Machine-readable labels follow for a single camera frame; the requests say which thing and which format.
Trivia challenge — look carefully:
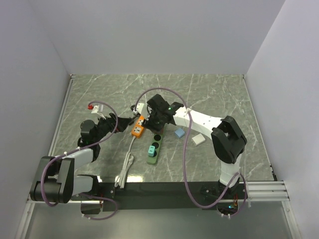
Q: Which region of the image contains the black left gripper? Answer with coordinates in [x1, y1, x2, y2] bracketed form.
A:
[93, 113, 132, 143]

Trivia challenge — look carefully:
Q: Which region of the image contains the red cube socket adapter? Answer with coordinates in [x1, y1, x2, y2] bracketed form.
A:
[152, 122, 163, 134]

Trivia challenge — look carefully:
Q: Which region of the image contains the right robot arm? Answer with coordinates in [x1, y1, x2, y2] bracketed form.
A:
[136, 94, 247, 199]

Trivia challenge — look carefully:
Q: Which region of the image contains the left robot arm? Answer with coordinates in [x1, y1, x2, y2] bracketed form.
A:
[29, 113, 134, 206]

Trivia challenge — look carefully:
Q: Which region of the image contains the teal plug in strip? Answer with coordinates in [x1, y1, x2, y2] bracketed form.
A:
[148, 145, 156, 157]

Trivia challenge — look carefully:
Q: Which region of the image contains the light blue charger plug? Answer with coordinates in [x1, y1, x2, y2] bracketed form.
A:
[174, 128, 185, 138]

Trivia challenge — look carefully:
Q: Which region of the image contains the white charger plug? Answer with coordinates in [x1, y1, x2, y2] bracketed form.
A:
[191, 134, 205, 146]

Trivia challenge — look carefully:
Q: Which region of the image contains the green power strip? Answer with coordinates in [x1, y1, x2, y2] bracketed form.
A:
[147, 129, 164, 165]

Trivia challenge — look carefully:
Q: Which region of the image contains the orange power strip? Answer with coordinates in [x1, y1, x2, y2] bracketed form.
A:
[131, 116, 145, 138]

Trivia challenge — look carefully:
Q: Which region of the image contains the black base beam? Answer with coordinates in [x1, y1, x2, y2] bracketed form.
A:
[70, 181, 251, 215]

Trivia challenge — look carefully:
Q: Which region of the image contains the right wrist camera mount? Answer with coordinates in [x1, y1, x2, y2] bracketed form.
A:
[132, 103, 148, 117]

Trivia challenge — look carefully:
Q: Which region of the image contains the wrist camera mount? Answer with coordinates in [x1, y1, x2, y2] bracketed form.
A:
[88, 104, 104, 117]
[132, 103, 148, 117]

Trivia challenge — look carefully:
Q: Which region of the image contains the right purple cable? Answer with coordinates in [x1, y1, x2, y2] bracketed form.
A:
[134, 87, 247, 220]

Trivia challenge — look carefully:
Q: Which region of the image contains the purple cable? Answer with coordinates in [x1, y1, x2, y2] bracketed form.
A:
[41, 100, 119, 221]
[134, 87, 247, 220]

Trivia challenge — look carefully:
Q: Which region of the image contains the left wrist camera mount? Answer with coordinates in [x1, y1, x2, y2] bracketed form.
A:
[88, 104, 104, 117]

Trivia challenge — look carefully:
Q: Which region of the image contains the white power cable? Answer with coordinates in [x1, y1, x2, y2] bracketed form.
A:
[114, 136, 137, 189]

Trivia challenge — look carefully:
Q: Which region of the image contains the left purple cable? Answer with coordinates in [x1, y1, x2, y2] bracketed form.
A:
[41, 100, 119, 221]

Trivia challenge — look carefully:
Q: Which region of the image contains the aluminium frame rail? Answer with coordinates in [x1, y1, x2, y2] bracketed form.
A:
[216, 180, 290, 203]

